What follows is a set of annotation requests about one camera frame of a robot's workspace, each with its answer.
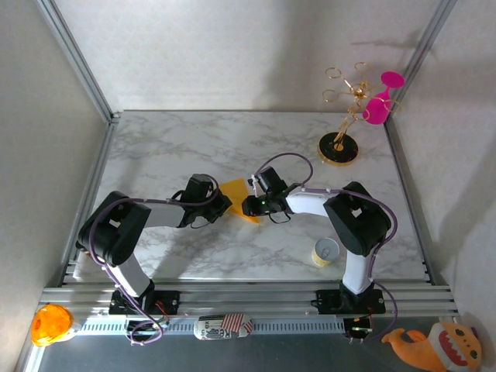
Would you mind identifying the yellow tin can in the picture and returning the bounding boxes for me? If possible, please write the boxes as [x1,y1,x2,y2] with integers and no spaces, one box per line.
[311,237,341,268]

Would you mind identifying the printed striped drink can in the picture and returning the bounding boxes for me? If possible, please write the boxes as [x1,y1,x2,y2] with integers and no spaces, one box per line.
[193,312,254,341]

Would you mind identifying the pink plastic wine glass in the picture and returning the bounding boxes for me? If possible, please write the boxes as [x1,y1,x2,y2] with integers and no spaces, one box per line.
[362,71,406,126]

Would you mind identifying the black electronics board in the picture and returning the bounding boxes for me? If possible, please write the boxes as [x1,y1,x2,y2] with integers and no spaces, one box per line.
[343,316,374,343]
[126,319,166,339]

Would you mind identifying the orange translucent plastic ball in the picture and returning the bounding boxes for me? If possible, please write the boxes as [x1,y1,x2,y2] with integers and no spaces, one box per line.
[30,304,82,347]

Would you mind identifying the orange plush monster toy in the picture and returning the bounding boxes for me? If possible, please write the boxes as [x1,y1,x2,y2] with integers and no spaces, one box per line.
[381,321,484,372]

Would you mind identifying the gold wire glass rack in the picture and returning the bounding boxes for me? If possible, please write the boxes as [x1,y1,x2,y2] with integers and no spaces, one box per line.
[318,61,402,167]

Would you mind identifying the aluminium frame cross rail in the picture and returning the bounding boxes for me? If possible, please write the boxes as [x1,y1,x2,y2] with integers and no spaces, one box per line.
[38,284,460,319]

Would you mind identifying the aluminium table side rail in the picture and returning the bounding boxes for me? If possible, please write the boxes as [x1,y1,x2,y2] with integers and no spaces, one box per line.
[57,115,119,288]
[383,115,445,286]

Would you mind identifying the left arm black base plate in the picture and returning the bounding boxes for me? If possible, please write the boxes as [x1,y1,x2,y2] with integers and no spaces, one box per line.
[108,290,181,315]

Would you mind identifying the grey slotted cable duct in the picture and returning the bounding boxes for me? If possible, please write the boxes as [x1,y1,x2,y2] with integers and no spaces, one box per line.
[75,316,350,336]

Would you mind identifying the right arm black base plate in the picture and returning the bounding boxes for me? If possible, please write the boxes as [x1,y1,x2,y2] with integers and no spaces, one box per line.
[315,288,388,315]

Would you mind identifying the aluminium frame post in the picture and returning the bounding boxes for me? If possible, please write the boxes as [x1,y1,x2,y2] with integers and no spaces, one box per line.
[35,0,122,123]
[385,0,458,125]

